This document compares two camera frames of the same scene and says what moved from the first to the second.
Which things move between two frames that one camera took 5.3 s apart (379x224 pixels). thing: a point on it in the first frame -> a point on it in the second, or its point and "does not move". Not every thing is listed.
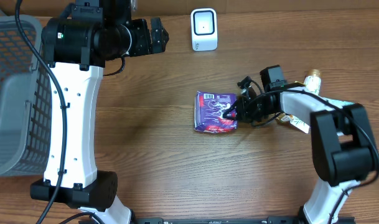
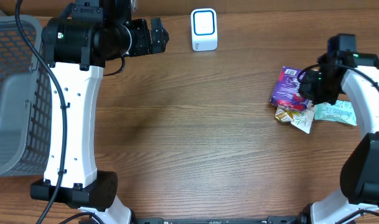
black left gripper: x=148 y=37 does not move
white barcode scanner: x=204 y=29 does not move
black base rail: x=213 y=220 does not move
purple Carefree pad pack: x=210 y=107 -> x=285 y=91
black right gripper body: x=257 y=110 -> x=320 y=89
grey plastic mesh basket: x=21 y=141 does not move
